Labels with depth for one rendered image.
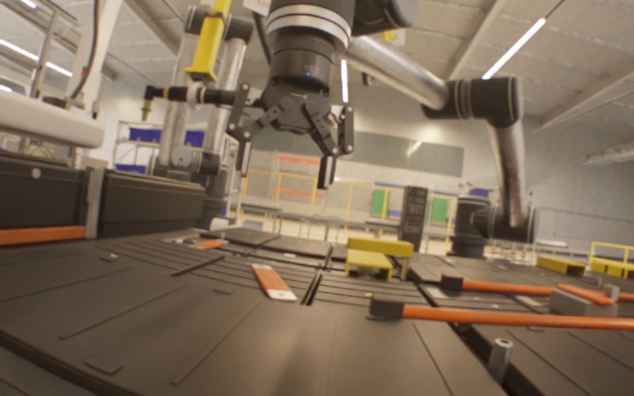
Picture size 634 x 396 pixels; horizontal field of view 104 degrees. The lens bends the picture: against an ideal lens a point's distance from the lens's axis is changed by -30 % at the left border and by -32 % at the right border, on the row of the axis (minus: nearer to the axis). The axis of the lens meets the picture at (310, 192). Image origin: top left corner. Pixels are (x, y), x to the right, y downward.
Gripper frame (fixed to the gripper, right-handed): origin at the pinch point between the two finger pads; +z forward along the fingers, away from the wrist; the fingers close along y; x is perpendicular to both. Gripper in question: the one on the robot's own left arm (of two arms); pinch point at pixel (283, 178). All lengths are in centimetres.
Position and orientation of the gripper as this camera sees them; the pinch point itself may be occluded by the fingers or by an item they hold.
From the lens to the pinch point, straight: 38.7
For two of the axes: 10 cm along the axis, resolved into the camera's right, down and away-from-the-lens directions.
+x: -2.9, -0.1, 9.6
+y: 9.5, 1.5, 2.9
